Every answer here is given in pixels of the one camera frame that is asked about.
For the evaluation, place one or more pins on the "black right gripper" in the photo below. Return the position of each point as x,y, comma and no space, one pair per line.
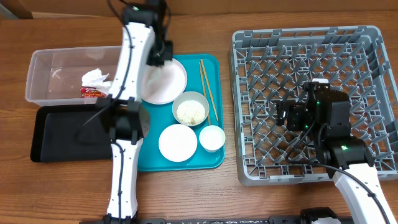
293,111

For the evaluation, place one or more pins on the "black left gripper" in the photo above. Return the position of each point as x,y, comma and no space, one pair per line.
166,55

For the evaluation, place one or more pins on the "white cup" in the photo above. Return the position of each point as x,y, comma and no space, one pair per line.
212,138

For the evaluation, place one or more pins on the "white napkin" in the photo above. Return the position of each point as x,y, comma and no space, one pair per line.
95,79

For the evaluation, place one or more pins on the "grey bowl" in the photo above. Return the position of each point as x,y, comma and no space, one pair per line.
190,108

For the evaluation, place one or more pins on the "red wrapper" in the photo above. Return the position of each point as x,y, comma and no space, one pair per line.
91,93

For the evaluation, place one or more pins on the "small pink bowl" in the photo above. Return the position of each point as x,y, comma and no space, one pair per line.
178,143

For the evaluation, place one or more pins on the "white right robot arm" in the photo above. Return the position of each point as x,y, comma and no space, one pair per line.
324,119

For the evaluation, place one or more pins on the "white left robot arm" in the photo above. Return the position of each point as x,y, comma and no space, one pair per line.
121,112

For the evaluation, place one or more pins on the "grey dishwasher rack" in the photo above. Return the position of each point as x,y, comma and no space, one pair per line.
270,66

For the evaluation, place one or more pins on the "clear plastic waste bin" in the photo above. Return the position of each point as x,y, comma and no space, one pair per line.
54,75

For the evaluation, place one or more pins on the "right wooden chopstick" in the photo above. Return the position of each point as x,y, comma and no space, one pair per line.
209,88

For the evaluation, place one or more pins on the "wooden chopstick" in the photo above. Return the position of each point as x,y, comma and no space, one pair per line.
209,88
204,89

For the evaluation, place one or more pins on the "large pink plate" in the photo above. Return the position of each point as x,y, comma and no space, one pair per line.
161,85

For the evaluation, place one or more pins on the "left wooden chopstick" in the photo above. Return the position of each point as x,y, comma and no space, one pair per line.
204,89

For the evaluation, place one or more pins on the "teal serving tray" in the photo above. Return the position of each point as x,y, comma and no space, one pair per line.
150,157

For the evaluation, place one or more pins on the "black tray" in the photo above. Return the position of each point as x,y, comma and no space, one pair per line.
60,136

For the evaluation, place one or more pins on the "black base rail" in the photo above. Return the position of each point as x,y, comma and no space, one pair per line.
270,220

